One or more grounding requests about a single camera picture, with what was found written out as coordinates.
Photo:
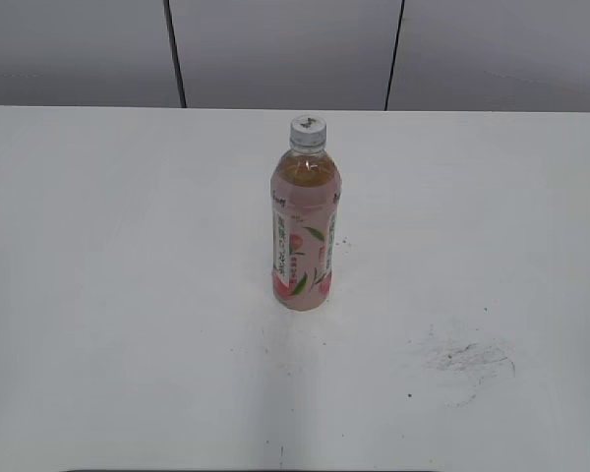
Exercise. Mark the pink oolong tea bottle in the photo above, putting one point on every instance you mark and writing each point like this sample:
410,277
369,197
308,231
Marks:
305,190

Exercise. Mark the white bottle cap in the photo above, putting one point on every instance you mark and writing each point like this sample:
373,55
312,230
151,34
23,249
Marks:
308,131

